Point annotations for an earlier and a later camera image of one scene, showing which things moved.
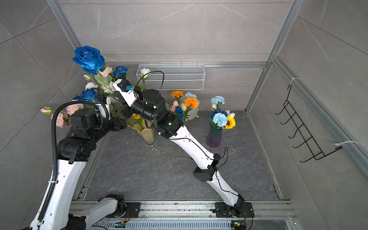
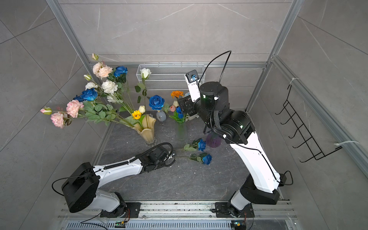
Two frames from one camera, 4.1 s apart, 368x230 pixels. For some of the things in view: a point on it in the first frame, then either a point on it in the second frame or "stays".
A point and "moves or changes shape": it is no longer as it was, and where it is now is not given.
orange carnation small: x=177 y=93 stays
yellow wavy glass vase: x=145 y=128 stays
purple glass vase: x=213 y=137 stays
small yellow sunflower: x=136 y=116 stays
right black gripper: x=130 y=110 → x=187 y=106
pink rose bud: x=46 y=110 stays
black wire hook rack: x=310 y=144 stays
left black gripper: x=121 y=122 → x=151 y=153
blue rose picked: x=89 y=58 moves or changes shape
